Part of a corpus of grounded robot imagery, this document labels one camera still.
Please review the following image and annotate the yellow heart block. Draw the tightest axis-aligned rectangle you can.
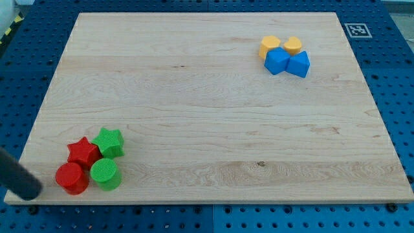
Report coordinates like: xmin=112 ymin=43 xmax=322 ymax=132
xmin=283 ymin=36 xmax=302 ymax=56

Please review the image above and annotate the yellow pentagon block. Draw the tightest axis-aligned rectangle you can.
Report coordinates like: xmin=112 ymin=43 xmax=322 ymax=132
xmin=258 ymin=36 xmax=281 ymax=60

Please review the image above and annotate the red star block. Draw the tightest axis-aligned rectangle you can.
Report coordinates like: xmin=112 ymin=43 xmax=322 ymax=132
xmin=67 ymin=137 xmax=102 ymax=170

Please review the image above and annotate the white fiducial marker tag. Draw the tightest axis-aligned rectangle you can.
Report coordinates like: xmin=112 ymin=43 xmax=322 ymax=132
xmin=345 ymin=23 xmax=372 ymax=38

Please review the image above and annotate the red cylinder block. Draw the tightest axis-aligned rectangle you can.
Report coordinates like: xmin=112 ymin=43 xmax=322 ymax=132
xmin=55 ymin=162 xmax=89 ymax=195

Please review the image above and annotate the green star block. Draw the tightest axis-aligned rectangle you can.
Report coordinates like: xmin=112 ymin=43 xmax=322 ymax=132
xmin=91 ymin=128 xmax=125 ymax=159

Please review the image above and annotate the green cylinder block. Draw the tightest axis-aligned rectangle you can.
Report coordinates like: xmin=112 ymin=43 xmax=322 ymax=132
xmin=90 ymin=158 xmax=122 ymax=191

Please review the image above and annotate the blue triangle block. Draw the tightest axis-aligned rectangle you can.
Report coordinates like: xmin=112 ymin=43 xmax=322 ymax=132
xmin=285 ymin=51 xmax=311 ymax=78

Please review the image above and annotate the blue cube block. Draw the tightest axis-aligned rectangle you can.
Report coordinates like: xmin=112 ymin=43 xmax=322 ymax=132
xmin=264 ymin=47 xmax=290 ymax=75

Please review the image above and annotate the wooden board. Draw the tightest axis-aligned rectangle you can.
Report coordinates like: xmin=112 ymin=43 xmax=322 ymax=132
xmin=20 ymin=12 xmax=413 ymax=205

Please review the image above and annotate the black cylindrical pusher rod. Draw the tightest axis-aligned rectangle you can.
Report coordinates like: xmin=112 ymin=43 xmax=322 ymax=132
xmin=1 ymin=147 xmax=43 ymax=201

